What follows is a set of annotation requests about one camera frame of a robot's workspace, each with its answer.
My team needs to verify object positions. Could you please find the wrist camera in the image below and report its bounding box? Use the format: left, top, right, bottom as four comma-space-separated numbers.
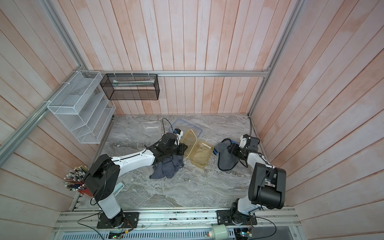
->
173, 128, 184, 144
239, 134, 249, 149

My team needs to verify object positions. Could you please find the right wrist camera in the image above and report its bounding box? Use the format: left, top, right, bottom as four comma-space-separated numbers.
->
239, 134, 249, 149

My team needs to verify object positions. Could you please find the white cylinder device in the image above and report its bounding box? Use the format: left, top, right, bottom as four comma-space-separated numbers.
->
208, 225, 229, 240

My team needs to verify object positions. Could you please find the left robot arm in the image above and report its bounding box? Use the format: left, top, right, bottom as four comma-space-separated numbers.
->
83, 129, 188, 220

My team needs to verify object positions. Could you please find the pale green case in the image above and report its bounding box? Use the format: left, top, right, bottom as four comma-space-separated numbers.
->
113, 182, 125, 196

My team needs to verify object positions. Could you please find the clear lunch box lid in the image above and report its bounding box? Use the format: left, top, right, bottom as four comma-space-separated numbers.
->
169, 119, 203, 138

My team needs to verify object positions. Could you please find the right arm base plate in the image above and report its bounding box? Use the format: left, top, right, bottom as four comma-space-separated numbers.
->
216, 210, 258, 226

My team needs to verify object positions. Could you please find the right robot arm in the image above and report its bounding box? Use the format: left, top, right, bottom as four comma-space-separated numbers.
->
229, 135, 287, 224

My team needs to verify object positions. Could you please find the yellow lunch box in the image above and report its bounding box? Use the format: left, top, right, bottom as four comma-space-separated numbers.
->
189, 140, 214, 169

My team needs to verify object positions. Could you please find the red cup of pencils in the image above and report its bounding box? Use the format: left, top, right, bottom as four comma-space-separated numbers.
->
63, 166, 93, 197

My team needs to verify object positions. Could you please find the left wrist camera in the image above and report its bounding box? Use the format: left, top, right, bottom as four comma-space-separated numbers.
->
173, 128, 184, 144

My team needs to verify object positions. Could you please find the white wire mesh shelf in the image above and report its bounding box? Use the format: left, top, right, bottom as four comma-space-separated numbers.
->
48, 71, 116, 144

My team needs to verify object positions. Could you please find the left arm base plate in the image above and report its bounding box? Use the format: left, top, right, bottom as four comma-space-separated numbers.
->
97, 212, 140, 229

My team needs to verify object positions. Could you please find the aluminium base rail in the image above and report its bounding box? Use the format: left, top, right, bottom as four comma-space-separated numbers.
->
52, 207, 306, 240

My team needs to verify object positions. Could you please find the clear lunch box blue rim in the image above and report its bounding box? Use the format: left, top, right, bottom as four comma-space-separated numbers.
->
137, 121, 162, 150

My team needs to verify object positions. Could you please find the dark grey cloth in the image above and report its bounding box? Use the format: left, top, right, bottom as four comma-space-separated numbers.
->
150, 155, 184, 180

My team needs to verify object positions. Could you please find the black mesh basket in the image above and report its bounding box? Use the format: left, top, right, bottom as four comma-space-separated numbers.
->
101, 73, 160, 101

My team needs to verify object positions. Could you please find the yellow lunch box lid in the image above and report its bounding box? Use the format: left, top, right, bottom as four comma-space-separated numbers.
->
181, 129, 198, 159

